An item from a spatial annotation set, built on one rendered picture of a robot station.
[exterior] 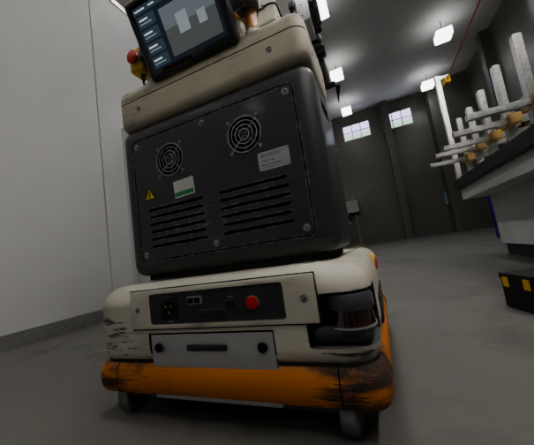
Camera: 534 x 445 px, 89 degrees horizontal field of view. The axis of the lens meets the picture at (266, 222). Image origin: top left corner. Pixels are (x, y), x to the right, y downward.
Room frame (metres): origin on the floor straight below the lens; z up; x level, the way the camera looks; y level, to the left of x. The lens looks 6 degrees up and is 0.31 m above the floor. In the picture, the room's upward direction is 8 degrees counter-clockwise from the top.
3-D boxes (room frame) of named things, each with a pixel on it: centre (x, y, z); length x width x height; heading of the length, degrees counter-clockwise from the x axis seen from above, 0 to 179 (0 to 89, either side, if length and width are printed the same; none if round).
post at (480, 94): (1.66, -1.47, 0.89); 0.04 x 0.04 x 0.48; 68
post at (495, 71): (1.43, -1.37, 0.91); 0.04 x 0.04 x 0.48; 68
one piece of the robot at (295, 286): (0.53, 0.13, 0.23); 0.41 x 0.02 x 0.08; 68
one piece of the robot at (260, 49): (0.76, 0.06, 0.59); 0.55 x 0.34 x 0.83; 68
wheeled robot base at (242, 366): (0.84, 0.02, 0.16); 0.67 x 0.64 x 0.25; 158
